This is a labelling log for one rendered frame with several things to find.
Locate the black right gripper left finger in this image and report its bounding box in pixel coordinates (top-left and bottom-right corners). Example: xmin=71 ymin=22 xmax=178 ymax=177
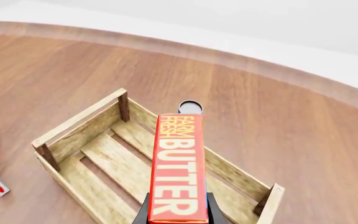
xmin=130 ymin=192 xmax=151 ymax=224

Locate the wooden slat tray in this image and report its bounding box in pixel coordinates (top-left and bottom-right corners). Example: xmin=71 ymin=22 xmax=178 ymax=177
xmin=31 ymin=88 xmax=286 ymax=224

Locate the red butter box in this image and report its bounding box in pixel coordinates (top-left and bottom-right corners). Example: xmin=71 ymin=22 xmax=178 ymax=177
xmin=147 ymin=112 xmax=209 ymax=222

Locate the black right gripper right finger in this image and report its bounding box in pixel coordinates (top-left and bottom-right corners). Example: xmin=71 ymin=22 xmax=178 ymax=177
xmin=206 ymin=191 xmax=229 ymax=224

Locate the round dark tin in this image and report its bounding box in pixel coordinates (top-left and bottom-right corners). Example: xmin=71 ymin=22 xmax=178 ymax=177
xmin=177 ymin=100 xmax=204 ymax=116

